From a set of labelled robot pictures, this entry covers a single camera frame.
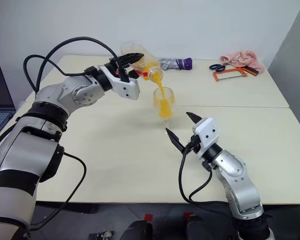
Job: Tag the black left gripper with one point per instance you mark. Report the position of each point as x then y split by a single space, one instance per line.
115 66

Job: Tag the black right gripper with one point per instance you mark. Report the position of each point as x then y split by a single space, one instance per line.
195 145

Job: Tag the clear orange juice bottle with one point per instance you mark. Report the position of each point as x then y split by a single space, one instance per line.
147 62

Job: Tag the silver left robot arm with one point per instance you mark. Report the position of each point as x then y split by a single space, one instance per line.
65 92

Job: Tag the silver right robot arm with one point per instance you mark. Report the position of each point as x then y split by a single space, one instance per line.
232 170

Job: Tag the clear wine glass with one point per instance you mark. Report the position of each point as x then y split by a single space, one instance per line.
165 100

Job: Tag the grey purple folded umbrella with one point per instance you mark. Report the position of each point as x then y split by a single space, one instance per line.
177 63

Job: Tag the orange hacksaw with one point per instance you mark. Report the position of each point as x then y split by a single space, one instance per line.
216 76

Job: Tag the black bar with red edge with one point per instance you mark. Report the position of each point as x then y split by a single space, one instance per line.
252 70

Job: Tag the pink towel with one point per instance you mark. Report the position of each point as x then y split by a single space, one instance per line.
245 58

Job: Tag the red tag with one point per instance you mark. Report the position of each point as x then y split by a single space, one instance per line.
149 217

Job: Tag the dark rounded shape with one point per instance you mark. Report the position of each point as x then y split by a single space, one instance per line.
137 231
202 228

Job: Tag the dark grey laptop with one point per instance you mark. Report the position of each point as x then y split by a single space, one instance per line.
0 100

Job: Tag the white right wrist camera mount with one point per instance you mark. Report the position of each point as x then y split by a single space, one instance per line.
207 135

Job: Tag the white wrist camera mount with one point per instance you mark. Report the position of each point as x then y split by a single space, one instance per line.
207 135
126 88

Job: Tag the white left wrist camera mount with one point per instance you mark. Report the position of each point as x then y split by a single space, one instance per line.
126 88

